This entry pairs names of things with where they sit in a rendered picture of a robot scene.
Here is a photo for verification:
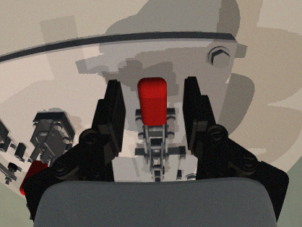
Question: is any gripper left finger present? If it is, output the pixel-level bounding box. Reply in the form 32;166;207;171
23;80;126;222

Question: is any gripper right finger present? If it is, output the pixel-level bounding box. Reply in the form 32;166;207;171
183;77;289;221

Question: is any grey fixture plate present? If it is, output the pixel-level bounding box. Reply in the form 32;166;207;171
0;32;238;181

